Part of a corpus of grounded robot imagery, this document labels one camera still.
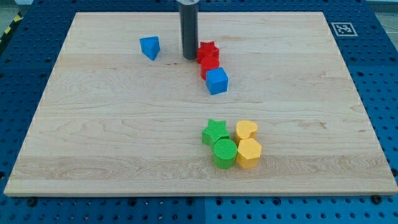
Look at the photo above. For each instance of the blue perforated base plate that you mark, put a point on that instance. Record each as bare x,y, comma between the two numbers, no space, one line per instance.
30,55

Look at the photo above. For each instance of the green cylinder block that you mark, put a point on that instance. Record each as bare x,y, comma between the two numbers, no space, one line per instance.
224,153

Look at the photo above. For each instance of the red star block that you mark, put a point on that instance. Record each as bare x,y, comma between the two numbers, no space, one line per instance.
207,49

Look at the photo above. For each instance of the blue triangle block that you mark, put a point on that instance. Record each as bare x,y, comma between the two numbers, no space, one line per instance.
150,46

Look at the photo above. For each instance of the green star block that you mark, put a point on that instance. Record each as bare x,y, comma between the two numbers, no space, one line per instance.
214,131

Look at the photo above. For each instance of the red cylinder block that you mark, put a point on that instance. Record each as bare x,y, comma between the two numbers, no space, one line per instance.
208,63

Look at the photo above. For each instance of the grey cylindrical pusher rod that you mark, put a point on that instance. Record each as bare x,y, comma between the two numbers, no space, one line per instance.
188,10

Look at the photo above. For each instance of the blue cube block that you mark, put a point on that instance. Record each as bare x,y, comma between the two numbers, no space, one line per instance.
217,80

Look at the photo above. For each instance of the white fiducial marker tag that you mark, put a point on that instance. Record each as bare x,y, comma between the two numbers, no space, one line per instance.
344,29

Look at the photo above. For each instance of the light wooden board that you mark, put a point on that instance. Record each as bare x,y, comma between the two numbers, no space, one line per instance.
114,123

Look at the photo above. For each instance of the yellow heart block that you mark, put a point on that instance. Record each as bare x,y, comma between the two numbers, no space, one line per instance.
245,129

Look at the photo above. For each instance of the yellow hexagon block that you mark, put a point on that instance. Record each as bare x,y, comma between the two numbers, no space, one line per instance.
249,152

